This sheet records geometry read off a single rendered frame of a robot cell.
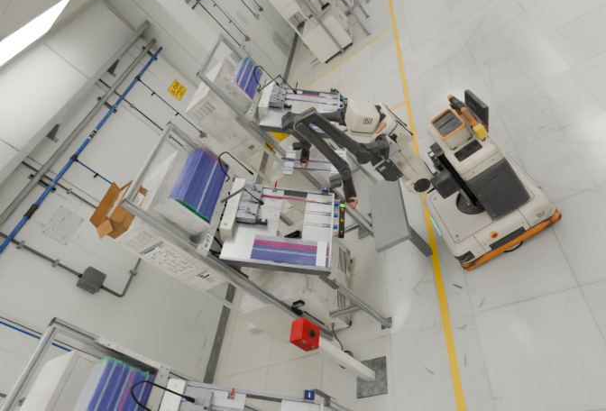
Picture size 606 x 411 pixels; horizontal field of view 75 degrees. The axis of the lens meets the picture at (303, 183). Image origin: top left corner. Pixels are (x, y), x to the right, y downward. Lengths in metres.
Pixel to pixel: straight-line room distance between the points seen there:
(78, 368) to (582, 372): 2.39
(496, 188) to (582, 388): 1.05
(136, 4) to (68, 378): 4.44
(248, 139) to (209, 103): 0.48
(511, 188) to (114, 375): 2.25
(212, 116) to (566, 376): 3.07
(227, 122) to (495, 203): 2.30
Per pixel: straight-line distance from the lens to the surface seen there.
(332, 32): 6.97
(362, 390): 3.01
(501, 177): 2.49
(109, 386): 2.04
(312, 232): 2.74
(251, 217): 2.74
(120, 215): 2.67
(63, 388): 2.17
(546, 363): 2.59
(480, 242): 2.72
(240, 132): 3.70
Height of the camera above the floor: 2.36
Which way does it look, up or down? 29 degrees down
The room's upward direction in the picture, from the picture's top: 48 degrees counter-clockwise
